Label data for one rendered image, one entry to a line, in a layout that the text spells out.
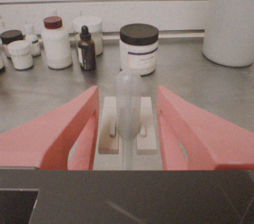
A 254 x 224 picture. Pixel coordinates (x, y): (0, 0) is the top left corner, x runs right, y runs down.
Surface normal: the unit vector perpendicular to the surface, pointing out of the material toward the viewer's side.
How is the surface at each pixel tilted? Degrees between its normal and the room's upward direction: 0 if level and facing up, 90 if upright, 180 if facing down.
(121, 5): 90
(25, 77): 0
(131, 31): 0
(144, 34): 0
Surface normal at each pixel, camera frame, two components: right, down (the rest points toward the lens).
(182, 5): 0.10, 0.60
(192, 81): 0.01, -0.79
